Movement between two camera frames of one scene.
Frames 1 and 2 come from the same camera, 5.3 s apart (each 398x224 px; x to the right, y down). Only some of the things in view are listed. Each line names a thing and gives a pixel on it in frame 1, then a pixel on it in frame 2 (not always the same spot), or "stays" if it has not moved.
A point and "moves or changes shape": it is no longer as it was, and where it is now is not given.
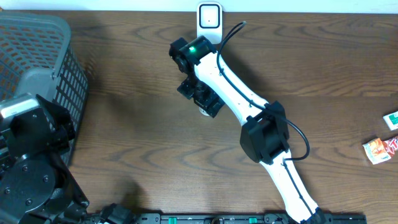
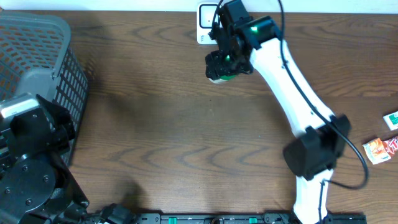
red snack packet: [391, 145] stays
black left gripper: [58, 129] stays
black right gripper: [204, 102] -> [217, 68]
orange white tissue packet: [377, 151] stays
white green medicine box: [392, 121] stays
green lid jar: [203, 111] moves or changes shape
